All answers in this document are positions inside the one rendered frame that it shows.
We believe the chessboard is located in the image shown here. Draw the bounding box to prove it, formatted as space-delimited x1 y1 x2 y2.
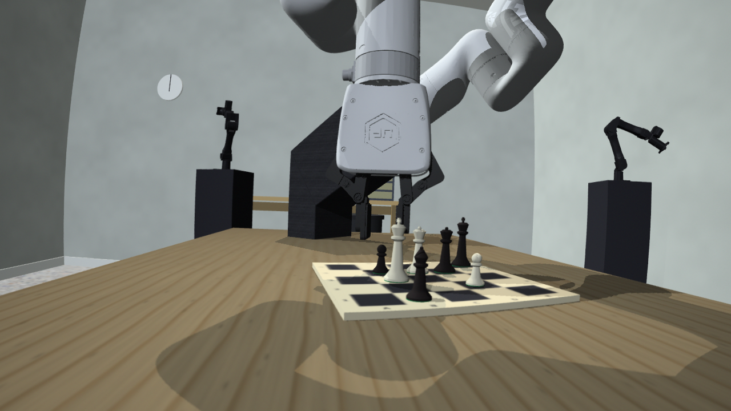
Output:
312 262 580 321

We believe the white pawn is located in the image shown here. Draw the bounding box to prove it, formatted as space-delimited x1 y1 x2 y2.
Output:
466 253 485 287

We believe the white chess king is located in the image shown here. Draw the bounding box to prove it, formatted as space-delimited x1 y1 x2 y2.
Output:
384 218 409 283

